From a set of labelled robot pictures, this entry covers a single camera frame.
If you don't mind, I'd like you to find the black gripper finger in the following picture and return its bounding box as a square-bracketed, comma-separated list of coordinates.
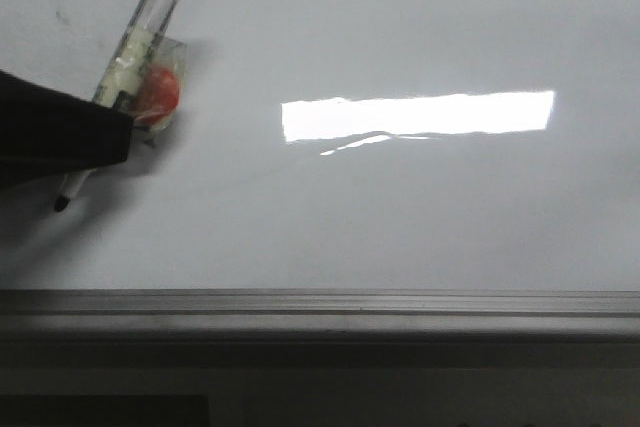
[1, 71, 133, 190]

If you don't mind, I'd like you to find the white whiteboard marker pen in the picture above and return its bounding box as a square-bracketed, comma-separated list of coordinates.
[53, 0, 205, 214]

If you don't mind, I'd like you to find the red magnet taped to marker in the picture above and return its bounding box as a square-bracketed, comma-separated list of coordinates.
[130, 38, 187, 137]

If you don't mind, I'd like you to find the white whiteboard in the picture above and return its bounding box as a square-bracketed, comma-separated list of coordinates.
[1, 0, 639, 291]

